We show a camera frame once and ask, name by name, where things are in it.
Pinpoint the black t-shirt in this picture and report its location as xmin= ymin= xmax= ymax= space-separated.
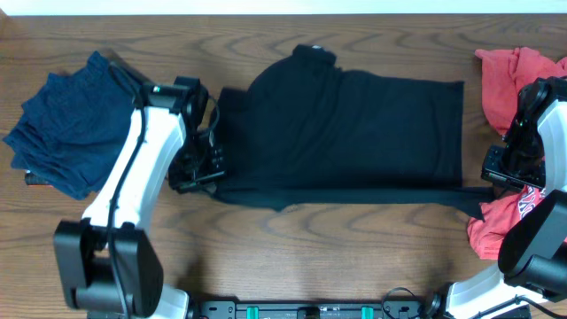
xmin=214 ymin=45 xmax=493 ymax=218

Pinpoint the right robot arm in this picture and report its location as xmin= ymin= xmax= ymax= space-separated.
xmin=409 ymin=77 xmax=566 ymax=318

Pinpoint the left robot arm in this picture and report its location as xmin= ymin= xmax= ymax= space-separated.
xmin=53 ymin=76 xmax=226 ymax=318

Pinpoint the red t-shirt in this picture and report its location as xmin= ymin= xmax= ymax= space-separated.
xmin=467 ymin=47 xmax=566 ymax=261

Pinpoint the folded navy blue garment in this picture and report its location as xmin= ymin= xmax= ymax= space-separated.
xmin=4 ymin=51 xmax=137 ymax=200

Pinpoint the dark folded garment under stack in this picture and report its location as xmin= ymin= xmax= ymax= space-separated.
xmin=24 ymin=170 xmax=51 ymax=187

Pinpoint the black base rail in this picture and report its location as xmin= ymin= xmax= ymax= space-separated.
xmin=185 ymin=300 xmax=424 ymax=319

